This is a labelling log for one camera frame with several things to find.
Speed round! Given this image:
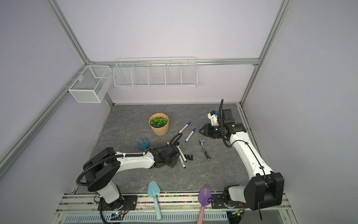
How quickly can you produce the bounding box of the white marker blue end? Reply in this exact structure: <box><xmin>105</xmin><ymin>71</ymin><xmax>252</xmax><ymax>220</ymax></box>
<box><xmin>179</xmin><ymin>121</ymin><xmax>191</xmax><ymax>133</ymax></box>

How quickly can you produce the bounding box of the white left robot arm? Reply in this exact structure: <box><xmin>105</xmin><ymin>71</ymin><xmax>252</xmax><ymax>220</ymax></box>
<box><xmin>76</xmin><ymin>133</ymin><xmax>183</xmax><ymax>204</ymax></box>

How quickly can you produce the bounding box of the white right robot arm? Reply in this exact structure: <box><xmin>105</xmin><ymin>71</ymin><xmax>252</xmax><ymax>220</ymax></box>
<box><xmin>199</xmin><ymin>109</ymin><xmax>284</xmax><ymax>211</ymax></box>

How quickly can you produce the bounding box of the beige faceted plant pot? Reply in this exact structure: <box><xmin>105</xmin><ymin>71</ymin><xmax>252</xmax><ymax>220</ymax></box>
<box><xmin>149</xmin><ymin>113</ymin><xmax>169</xmax><ymax>136</ymax></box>

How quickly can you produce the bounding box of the green artificial plant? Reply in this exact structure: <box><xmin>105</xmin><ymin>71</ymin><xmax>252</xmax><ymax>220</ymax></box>
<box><xmin>149</xmin><ymin>117</ymin><xmax>168</xmax><ymax>128</ymax></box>

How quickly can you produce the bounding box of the teal garden trowel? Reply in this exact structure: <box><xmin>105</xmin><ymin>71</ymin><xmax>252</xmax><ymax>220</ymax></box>
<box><xmin>147</xmin><ymin>181</ymin><xmax>162</xmax><ymax>221</ymax></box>

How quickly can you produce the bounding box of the purple garden trowel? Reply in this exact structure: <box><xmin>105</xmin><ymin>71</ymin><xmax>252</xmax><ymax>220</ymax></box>
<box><xmin>197</xmin><ymin>185</ymin><xmax>212</xmax><ymax>224</ymax></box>

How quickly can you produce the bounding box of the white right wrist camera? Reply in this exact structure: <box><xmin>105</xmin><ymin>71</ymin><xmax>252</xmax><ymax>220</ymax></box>
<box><xmin>208</xmin><ymin>111</ymin><xmax>220</xmax><ymax>126</ymax></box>

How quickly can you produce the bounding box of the teal fork yellow handle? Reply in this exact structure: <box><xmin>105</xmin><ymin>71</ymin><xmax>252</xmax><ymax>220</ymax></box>
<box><xmin>137</xmin><ymin>137</ymin><xmax>149</xmax><ymax>151</ymax></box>

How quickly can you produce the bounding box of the white wire wall shelf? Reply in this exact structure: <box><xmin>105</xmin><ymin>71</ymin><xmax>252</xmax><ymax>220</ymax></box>
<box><xmin>113</xmin><ymin>57</ymin><xmax>198</xmax><ymax>88</ymax></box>

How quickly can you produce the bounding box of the white mesh wall basket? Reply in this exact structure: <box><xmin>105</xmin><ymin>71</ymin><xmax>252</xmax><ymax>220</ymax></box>
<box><xmin>69</xmin><ymin>65</ymin><xmax>114</xmax><ymax>103</ymax></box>

